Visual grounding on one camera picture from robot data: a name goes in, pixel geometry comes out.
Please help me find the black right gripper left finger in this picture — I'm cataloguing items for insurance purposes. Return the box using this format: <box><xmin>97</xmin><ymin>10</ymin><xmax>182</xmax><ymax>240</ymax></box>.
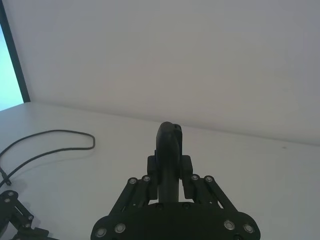
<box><xmin>109</xmin><ymin>121</ymin><xmax>176</xmax><ymax>219</ymax></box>

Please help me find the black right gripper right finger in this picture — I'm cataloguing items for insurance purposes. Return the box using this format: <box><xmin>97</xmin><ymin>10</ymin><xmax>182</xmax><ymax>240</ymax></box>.
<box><xmin>173</xmin><ymin>122</ymin><xmax>239</xmax><ymax>219</ymax></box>

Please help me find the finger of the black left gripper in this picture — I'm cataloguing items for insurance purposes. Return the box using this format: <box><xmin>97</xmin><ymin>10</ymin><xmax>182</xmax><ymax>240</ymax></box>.
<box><xmin>0</xmin><ymin>190</ymin><xmax>50</xmax><ymax>240</ymax></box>

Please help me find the white table cloth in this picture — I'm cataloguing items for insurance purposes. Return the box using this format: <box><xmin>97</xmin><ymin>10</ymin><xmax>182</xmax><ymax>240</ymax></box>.
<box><xmin>0</xmin><ymin>100</ymin><xmax>320</xmax><ymax>240</ymax></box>

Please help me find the thin black cable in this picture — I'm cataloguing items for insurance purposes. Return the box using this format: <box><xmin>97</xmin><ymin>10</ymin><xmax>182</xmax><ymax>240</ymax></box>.
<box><xmin>0</xmin><ymin>129</ymin><xmax>96</xmax><ymax>186</ymax></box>

